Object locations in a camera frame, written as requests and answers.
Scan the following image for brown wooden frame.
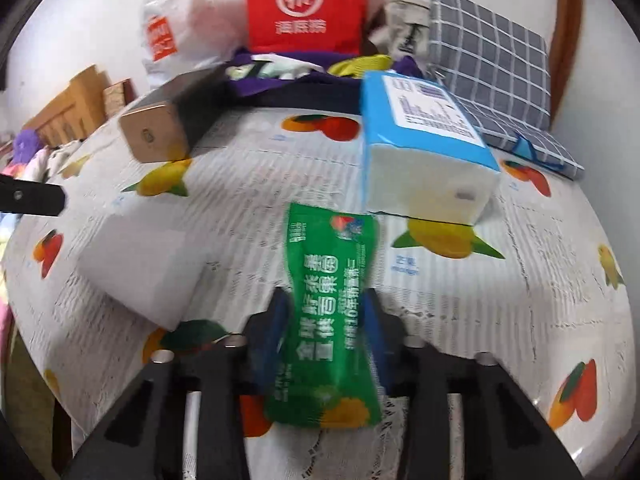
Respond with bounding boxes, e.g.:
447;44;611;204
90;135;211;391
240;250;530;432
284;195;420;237
549;0;585;129

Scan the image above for yellow black striped sock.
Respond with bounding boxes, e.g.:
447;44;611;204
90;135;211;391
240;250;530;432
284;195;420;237
327;54;394;79

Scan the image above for purple towel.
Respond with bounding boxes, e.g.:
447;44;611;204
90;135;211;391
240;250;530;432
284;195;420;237
222;49;426;99

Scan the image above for red paper bag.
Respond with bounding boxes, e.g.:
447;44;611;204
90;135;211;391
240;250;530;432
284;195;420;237
243;0;371;56

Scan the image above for purple plush toy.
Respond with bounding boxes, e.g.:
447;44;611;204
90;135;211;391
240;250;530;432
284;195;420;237
12;129;46;166

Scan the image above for white foam block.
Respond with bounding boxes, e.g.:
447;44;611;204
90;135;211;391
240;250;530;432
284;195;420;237
76;210;217;332

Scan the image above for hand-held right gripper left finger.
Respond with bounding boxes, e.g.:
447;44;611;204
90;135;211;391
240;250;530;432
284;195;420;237
62;287;294;480

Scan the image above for white green plastic bag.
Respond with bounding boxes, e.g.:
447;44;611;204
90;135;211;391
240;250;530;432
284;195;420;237
251;55;326;80

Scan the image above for grey beige bag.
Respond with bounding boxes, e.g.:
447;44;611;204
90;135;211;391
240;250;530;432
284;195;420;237
367;0;432;61

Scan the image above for white plastic bag orange print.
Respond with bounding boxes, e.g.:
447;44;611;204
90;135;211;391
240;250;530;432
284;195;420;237
141;0;249;92

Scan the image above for green snack packet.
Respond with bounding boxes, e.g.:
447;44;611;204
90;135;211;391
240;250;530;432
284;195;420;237
264;202;384;430

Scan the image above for fruit printed tablecloth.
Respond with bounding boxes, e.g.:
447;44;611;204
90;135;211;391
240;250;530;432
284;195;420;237
0;67;636;480

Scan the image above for grey checked pillow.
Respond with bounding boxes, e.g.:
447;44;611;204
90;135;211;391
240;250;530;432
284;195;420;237
427;0;585;180

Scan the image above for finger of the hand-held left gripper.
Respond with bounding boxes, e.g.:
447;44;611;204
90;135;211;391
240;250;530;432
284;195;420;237
0;175;67;217

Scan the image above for brown patterned box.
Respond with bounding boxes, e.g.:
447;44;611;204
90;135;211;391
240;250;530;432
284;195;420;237
102;78;137;116

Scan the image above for colourful clothes pile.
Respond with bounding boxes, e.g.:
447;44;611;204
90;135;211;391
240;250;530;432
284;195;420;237
0;142;83;184

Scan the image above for dark cloth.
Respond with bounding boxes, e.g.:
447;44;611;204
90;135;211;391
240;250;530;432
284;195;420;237
225;85;366;110

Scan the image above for wooden headboard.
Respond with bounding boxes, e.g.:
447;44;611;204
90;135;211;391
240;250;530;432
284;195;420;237
22;64;114;149

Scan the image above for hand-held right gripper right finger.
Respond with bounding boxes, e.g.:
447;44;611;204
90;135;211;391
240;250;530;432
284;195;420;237
362;287;586;480

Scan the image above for blue tissue pack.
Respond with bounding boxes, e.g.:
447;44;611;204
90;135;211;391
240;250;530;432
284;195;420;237
360;71;502;226

